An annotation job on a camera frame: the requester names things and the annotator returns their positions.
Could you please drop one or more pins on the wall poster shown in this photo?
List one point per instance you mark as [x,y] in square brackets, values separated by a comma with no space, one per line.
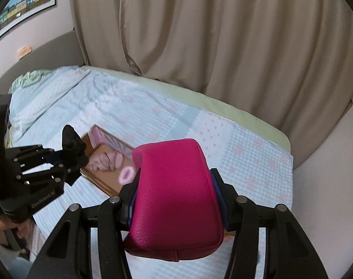
[22,5]

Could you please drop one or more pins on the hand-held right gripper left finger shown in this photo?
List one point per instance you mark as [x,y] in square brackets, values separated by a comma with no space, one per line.
[131,209]

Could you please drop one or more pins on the light green bed sheet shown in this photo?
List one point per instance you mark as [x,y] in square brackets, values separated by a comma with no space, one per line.
[246,116]

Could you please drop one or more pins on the cardboard box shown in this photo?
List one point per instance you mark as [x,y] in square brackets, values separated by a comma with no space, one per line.
[101,180]

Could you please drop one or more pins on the small orange wall fixture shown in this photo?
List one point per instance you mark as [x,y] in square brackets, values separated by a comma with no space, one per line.
[23,51]

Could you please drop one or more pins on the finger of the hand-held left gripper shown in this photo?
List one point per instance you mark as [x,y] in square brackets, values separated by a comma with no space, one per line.
[40,154]
[56,177]

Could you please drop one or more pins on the pale pink cloth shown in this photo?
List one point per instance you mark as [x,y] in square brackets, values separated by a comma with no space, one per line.
[106,159]

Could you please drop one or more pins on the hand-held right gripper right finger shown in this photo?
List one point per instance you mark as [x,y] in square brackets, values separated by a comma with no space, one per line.
[220,197]

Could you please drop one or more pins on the beige curtain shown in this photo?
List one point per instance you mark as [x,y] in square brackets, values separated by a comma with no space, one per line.
[211,40]

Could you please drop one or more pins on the pink fuzzy sock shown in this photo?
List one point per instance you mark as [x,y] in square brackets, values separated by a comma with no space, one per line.
[126,175]

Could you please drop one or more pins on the grey upholstered headboard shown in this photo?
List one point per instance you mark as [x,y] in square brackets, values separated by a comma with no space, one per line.
[48,52]

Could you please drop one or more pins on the black sock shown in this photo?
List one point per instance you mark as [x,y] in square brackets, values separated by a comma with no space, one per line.
[72,148]

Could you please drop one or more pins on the magenta leather pouch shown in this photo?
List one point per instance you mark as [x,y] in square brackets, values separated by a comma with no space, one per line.
[176,197]

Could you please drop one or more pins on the pink striped cloth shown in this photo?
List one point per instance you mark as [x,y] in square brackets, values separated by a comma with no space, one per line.
[101,136]

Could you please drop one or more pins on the light blue patterned quilt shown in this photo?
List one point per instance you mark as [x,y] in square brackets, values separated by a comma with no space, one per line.
[170,116]

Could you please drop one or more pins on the person's left hand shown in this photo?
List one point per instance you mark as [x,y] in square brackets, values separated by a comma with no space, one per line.
[2,232]

